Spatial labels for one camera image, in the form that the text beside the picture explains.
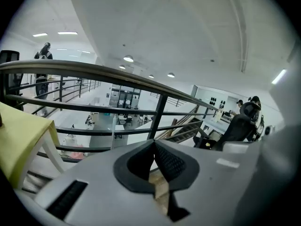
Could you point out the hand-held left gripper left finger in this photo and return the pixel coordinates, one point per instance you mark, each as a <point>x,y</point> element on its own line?
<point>98,196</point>

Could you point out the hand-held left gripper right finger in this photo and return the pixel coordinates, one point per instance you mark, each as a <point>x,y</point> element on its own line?
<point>211,187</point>

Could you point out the wooden staircase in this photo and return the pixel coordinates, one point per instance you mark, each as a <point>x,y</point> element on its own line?
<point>185,128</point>

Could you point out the black high-back office chair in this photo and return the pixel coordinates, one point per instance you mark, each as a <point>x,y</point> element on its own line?
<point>240,126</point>

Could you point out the yellow tablecloth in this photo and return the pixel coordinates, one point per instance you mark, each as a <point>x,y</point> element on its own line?
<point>21,135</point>

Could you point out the round ceiling lamp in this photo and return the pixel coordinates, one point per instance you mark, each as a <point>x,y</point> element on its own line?
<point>171,75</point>
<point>122,66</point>
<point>151,76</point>
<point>128,58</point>

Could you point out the black metal railing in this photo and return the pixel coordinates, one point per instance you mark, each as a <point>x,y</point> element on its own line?
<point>94,70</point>

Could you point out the ceiling strip light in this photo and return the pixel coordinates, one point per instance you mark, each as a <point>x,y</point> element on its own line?
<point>279,76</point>
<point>40,34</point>
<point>67,33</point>

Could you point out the white ceiling conduit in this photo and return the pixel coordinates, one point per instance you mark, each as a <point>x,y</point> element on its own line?
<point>242,32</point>

